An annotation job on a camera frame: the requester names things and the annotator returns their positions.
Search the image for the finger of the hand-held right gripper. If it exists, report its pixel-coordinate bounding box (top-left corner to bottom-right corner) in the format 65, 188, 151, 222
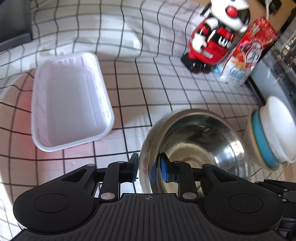
254, 179, 296, 205

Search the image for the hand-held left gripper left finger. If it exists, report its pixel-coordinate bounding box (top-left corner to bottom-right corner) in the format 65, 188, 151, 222
60, 152, 139, 201

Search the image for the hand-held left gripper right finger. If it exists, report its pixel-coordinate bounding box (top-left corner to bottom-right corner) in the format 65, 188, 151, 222
157, 152, 234, 201

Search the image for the blue ceramic bowl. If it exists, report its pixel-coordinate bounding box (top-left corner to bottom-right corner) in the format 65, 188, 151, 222
251, 108, 281, 169

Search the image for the stainless steel bowl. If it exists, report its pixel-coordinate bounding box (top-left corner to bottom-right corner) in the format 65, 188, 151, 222
150, 108, 252, 194

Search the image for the cream bowl with yellow rim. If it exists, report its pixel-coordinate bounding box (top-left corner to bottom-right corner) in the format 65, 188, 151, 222
242, 107, 278, 172

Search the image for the white and pink plastic tray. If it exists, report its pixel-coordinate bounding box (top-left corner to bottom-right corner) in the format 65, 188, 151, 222
31, 52, 115, 153

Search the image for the white computer case glass panel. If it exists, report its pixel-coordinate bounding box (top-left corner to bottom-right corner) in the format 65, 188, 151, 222
247, 17, 296, 105

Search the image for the white black checked tablecloth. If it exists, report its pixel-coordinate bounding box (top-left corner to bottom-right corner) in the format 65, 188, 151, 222
0, 0, 287, 232

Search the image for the red cereal bag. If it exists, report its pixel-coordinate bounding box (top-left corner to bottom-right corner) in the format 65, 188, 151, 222
216, 16, 278, 88

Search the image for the red and white robot toy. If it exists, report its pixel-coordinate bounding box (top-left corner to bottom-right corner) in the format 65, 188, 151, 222
181, 0, 250, 74

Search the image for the black computer monitor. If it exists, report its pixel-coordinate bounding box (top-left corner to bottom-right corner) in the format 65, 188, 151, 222
0, 0, 33, 51

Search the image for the white plug with cable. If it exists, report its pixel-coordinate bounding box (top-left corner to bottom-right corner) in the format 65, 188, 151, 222
264, 0, 273, 19

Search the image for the black wall power strip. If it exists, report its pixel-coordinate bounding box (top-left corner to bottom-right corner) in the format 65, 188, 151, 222
260, 0, 283, 15

